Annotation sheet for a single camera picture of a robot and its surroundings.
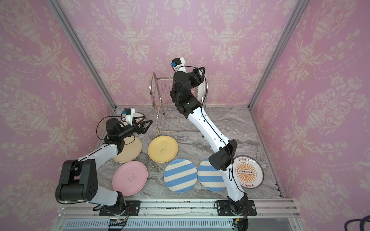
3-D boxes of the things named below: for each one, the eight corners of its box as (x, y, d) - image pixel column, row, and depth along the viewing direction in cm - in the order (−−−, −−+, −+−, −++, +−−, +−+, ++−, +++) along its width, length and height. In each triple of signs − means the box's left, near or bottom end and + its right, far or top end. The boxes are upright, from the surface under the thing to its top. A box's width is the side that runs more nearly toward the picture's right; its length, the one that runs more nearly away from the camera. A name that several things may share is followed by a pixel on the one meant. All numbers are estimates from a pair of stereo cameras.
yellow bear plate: (146, 162, 92) (145, 161, 90) (151, 137, 104) (150, 135, 103) (177, 162, 92) (177, 161, 90) (178, 137, 104) (178, 135, 103)
